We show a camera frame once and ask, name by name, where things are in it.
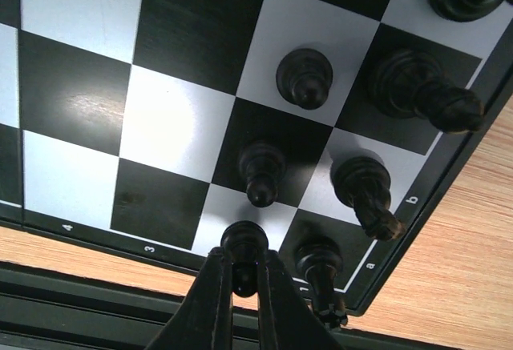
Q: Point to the black pawn on board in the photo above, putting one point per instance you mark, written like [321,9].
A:
[262,166]

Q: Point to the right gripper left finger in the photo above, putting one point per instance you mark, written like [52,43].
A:
[204,318]

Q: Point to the black aluminium frame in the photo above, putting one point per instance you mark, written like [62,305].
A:
[44,309]

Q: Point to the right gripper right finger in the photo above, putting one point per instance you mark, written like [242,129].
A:
[284,320]

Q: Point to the black rook a file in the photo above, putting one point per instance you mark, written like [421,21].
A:
[319,261]

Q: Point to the black chess board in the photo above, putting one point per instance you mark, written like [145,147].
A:
[122,122]

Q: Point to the black bishop c file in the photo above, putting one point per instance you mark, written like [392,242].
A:
[410,84]

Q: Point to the black pawn light square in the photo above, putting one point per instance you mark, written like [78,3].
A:
[304,77]

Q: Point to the black knight b file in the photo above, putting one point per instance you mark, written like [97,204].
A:
[363,184]

